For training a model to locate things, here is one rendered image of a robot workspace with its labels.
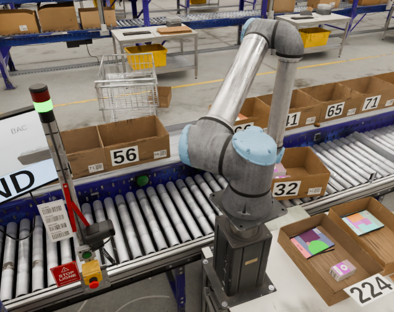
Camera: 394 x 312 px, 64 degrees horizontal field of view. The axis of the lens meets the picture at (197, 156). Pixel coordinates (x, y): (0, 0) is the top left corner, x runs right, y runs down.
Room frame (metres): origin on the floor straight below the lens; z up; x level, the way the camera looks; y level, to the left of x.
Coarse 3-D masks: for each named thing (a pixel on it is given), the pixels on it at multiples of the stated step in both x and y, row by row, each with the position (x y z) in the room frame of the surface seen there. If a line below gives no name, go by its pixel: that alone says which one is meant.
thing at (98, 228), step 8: (96, 224) 0.87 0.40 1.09; (104, 224) 0.87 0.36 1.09; (112, 224) 0.88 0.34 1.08; (88, 232) 0.83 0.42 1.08; (96, 232) 0.83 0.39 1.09; (104, 232) 0.83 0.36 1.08; (112, 232) 0.85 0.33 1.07; (88, 240) 0.81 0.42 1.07; (96, 240) 0.82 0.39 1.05; (96, 248) 0.83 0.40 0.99
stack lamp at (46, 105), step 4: (44, 92) 0.86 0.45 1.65; (48, 92) 0.88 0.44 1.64; (32, 96) 0.85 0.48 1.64; (36, 96) 0.85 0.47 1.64; (40, 96) 0.85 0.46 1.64; (44, 96) 0.86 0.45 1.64; (48, 96) 0.87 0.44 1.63; (36, 100) 0.85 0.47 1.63; (40, 100) 0.85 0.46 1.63; (44, 100) 0.86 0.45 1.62; (48, 100) 0.87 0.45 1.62; (36, 104) 0.85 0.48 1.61; (40, 104) 0.85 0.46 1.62; (44, 104) 0.85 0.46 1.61; (48, 104) 0.86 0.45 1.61; (36, 108) 0.85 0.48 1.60; (40, 108) 0.85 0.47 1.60; (44, 108) 0.85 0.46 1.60; (48, 108) 0.86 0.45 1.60; (52, 108) 0.87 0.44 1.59
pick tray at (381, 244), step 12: (348, 204) 1.26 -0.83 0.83; (360, 204) 1.29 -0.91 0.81; (372, 204) 1.29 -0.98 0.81; (336, 216) 1.17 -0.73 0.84; (384, 216) 1.21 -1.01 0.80; (348, 228) 1.08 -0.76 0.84; (384, 228) 1.16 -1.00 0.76; (360, 240) 1.01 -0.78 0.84; (372, 240) 1.08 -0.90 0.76; (384, 240) 1.08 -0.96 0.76; (372, 252) 0.94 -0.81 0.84; (384, 252) 1.00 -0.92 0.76; (384, 264) 0.87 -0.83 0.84
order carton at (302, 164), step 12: (288, 156) 1.69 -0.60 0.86; (300, 156) 1.71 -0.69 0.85; (312, 156) 1.64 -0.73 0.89; (288, 168) 1.69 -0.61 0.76; (300, 168) 1.69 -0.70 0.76; (312, 168) 1.61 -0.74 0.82; (324, 168) 1.50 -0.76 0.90; (276, 180) 1.38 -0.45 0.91; (288, 180) 1.39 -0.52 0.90; (300, 180) 1.40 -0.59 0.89; (312, 180) 1.41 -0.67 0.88; (324, 180) 1.42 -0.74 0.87; (300, 192) 1.40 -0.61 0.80; (324, 192) 1.43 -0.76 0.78
